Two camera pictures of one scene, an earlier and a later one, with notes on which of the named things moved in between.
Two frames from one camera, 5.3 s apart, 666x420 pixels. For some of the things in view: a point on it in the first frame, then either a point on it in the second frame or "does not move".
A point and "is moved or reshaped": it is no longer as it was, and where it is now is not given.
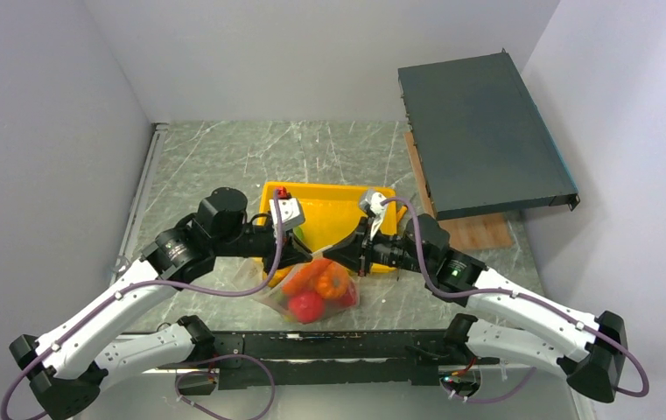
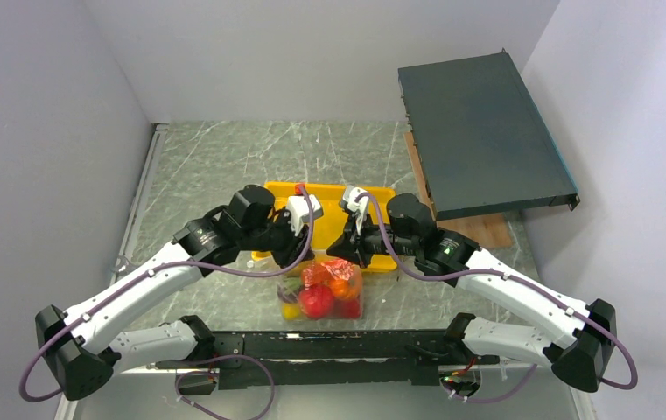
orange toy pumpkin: [333, 281] → [343, 289]
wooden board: [471, 232] does not move
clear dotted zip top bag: [305, 293] is moved or reshaped
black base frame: [269, 359] does not move
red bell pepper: [348, 299] → [346, 309]
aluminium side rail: [136, 214] does not move
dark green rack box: [481, 144] does not move
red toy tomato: [307, 306] is moved or reshaped
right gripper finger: [356, 240] does not move
